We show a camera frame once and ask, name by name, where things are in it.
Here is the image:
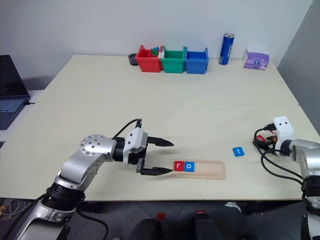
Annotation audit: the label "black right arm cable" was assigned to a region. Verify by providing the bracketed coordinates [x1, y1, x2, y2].
[253, 121, 305, 185]

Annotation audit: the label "blue drink can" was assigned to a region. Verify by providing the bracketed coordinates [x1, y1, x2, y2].
[218, 32, 235, 66]

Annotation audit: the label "dark rounded shape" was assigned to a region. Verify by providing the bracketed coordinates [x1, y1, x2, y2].
[129, 217, 164, 240]
[194, 212, 224, 240]

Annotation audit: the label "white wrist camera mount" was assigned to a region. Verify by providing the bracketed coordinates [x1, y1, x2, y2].
[122, 127, 149, 166]
[272, 115, 295, 151]

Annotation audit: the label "tangled floor wires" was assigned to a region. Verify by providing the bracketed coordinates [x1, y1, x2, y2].
[0, 198, 35, 222]

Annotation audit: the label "dark laptop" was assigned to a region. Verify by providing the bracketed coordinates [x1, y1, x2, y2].
[0, 54, 31, 131]

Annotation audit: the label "red plastic bin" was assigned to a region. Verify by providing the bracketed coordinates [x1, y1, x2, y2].
[135, 44, 163, 73]

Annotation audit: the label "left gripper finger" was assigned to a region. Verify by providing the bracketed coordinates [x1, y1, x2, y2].
[147, 136, 175, 148]
[139, 166, 174, 177]

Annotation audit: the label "purple tissue box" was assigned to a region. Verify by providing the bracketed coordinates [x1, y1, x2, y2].
[242, 41, 271, 70]

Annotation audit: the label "green plastic bin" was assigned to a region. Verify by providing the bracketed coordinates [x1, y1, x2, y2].
[159, 46, 188, 74]

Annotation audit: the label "blue plastic bin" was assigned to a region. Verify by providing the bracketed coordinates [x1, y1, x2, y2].
[185, 47, 209, 75]

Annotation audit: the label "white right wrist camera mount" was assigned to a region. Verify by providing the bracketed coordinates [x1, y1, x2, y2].
[272, 115, 295, 151]

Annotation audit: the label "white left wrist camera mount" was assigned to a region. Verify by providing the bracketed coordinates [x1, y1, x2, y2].
[122, 127, 149, 166]

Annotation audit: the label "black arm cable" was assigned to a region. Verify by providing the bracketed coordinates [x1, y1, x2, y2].
[111, 118, 144, 140]
[253, 121, 305, 185]

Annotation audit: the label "blue letter block o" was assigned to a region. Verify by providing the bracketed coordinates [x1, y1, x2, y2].
[183, 161, 196, 173]

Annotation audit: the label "dark grey round cup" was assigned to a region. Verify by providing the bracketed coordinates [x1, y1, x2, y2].
[128, 52, 139, 67]

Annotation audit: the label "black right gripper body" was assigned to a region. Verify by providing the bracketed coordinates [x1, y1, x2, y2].
[264, 134, 279, 157]

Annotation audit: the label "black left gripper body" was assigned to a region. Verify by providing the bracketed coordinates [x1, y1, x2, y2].
[128, 131, 150, 174]

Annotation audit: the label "white crumpled object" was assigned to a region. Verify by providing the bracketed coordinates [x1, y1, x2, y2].
[224, 201, 242, 214]

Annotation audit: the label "blue letter block t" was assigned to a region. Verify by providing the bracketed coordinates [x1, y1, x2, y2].
[232, 146, 246, 158]

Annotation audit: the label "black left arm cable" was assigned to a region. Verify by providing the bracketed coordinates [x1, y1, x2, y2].
[111, 118, 144, 140]

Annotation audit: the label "wooden letter tray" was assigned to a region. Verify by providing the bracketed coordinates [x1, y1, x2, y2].
[171, 159, 227, 181]

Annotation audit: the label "red letter block r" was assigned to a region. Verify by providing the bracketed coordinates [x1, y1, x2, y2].
[173, 160, 186, 172]

